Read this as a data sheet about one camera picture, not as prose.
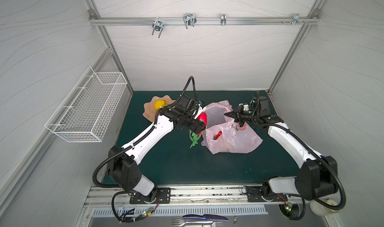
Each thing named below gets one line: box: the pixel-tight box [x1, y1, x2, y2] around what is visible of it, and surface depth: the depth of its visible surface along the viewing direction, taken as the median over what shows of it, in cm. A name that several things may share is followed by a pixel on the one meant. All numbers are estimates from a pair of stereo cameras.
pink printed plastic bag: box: [201, 100, 263, 155], surface depth 78 cm
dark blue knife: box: [182, 214, 229, 222], surface depth 69 cm
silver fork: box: [170, 218, 224, 227], surface depth 68 cm
